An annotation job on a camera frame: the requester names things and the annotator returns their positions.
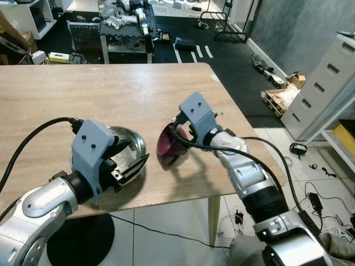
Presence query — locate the cluttered metal workbench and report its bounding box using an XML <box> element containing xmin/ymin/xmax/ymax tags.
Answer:
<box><xmin>100</xmin><ymin>0</ymin><xmax>156</xmax><ymax>64</ymax></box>

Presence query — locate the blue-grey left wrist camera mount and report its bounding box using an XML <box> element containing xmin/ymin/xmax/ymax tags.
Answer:
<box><xmin>71</xmin><ymin>119</ymin><xmax>120</xmax><ymax>201</ymax></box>

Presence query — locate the black pedestal fan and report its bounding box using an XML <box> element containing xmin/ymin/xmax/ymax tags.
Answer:
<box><xmin>47</xmin><ymin>213</ymin><xmax>115</xmax><ymax>266</ymax></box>

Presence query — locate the stainless steel bowl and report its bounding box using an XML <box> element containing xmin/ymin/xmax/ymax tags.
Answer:
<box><xmin>103</xmin><ymin>126</ymin><xmax>149</xmax><ymax>186</ymax></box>

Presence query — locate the thin black fan cord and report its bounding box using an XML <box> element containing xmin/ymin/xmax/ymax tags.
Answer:
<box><xmin>108</xmin><ymin>213</ymin><xmax>231</xmax><ymax>249</ymax></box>

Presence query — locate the small wooden pallet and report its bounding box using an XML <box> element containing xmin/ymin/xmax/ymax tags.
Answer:
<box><xmin>262</xmin><ymin>72</ymin><xmax>307</xmax><ymax>117</ymax></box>

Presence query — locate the olive green woven sack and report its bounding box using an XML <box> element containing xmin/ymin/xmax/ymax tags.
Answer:
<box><xmin>230</xmin><ymin>230</ymin><xmax>355</xmax><ymax>266</ymax></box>

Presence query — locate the white shelf unit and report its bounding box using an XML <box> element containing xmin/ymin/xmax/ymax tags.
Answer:
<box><xmin>0</xmin><ymin>0</ymin><xmax>56</xmax><ymax>39</ymax></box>

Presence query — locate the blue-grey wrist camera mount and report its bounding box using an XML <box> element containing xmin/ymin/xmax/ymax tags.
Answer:
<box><xmin>179</xmin><ymin>92</ymin><xmax>221</xmax><ymax>146</ymax></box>
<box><xmin>71</xmin><ymin>119</ymin><xmax>120</xmax><ymax>201</ymax></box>

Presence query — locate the yellow box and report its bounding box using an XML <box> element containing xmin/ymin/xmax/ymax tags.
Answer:
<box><xmin>333</xmin><ymin>123</ymin><xmax>355</xmax><ymax>156</ymax></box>

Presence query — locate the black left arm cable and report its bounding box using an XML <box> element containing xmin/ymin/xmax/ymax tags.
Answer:
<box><xmin>0</xmin><ymin>117</ymin><xmax>84</xmax><ymax>192</ymax></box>

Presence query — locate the black power adapter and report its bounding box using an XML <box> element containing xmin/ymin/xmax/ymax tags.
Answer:
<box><xmin>307</xmin><ymin>191</ymin><xmax>325</xmax><ymax>214</ymax></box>

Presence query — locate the black computer mouse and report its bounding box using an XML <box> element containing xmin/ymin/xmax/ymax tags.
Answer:
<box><xmin>290</xmin><ymin>143</ymin><xmax>309</xmax><ymax>157</ymax></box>

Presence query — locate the small yellow carton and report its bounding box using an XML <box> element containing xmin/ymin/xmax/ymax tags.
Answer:
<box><xmin>49</xmin><ymin>52</ymin><xmax>72</xmax><ymax>63</ymax></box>

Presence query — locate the maroon plastic cup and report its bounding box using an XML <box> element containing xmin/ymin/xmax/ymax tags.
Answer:
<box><xmin>156</xmin><ymin>123</ymin><xmax>192</xmax><ymax>168</ymax></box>

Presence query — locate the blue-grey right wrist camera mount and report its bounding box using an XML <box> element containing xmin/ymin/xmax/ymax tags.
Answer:
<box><xmin>179</xmin><ymin>92</ymin><xmax>221</xmax><ymax>146</ymax></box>

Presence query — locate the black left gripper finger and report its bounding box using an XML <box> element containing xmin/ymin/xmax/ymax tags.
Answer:
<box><xmin>123</xmin><ymin>160</ymin><xmax>149</xmax><ymax>182</ymax></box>
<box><xmin>125</xmin><ymin>145</ymin><xmax>148</xmax><ymax>162</ymax></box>

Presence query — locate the white drawer cabinet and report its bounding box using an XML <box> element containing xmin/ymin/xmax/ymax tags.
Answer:
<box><xmin>280</xmin><ymin>33</ymin><xmax>355</xmax><ymax>142</ymax></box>

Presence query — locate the black metal rack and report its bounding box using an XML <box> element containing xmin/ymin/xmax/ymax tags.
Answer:
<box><xmin>200</xmin><ymin>0</ymin><xmax>247</xmax><ymax>42</ymax></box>

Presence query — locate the light wooden table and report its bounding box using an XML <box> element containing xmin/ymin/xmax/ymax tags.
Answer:
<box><xmin>0</xmin><ymin>63</ymin><xmax>286</xmax><ymax>219</ymax></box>

